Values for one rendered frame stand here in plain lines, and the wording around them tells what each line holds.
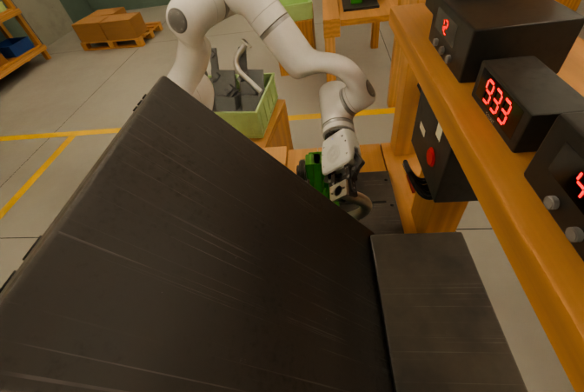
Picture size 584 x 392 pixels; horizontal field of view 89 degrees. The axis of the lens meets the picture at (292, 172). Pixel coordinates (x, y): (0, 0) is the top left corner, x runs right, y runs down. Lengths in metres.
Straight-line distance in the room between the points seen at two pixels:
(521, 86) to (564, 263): 0.19
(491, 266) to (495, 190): 1.85
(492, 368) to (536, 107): 0.38
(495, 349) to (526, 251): 0.30
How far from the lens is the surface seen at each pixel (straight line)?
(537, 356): 2.06
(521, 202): 0.35
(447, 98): 0.47
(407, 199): 1.19
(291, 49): 0.78
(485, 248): 2.25
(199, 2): 0.89
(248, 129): 1.63
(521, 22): 0.51
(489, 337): 0.61
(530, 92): 0.41
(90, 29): 6.64
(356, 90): 0.77
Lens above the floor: 1.78
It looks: 45 degrees down
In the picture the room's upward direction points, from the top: 10 degrees counter-clockwise
